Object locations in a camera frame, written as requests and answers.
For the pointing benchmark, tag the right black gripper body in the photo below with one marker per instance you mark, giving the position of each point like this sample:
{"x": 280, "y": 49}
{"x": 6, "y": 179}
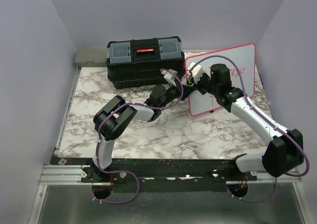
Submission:
{"x": 204, "y": 84}

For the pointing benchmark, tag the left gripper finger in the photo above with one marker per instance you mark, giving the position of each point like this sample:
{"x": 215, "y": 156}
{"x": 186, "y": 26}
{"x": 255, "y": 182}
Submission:
{"x": 187, "y": 88}
{"x": 186, "y": 94}

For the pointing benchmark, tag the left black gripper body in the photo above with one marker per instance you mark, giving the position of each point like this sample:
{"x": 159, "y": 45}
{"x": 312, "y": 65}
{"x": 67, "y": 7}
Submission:
{"x": 173, "y": 93}

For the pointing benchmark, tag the green whiteboard eraser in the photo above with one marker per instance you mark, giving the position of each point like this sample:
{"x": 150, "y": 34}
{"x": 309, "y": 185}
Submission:
{"x": 190, "y": 81}

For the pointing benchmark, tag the pink framed whiteboard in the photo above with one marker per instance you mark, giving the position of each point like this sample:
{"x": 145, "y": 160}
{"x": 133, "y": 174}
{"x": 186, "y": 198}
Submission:
{"x": 243, "y": 56}

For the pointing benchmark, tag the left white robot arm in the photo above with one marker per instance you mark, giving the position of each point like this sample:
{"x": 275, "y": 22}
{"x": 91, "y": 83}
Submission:
{"x": 111, "y": 121}

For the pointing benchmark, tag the black plastic toolbox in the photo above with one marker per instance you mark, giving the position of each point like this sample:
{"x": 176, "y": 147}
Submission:
{"x": 137, "y": 63}

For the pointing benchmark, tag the grey plastic case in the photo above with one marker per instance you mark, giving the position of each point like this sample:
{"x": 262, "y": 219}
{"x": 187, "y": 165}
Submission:
{"x": 95, "y": 57}

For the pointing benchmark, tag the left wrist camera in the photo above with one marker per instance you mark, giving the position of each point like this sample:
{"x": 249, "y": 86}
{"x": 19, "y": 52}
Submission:
{"x": 169, "y": 76}

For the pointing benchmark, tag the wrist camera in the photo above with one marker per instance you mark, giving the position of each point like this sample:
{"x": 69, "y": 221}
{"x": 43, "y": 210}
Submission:
{"x": 169, "y": 76}
{"x": 194, "y": 70}

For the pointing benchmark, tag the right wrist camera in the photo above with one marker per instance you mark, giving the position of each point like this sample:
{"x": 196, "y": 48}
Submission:
{"x": 194, "y": 70}

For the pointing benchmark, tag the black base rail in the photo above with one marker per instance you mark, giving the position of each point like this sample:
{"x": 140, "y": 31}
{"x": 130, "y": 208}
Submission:
{"x": 157, "y": 175}

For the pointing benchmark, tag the aluminium extrusion frame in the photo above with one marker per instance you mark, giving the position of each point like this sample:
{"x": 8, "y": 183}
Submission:
{"x": 55, "y": 175}

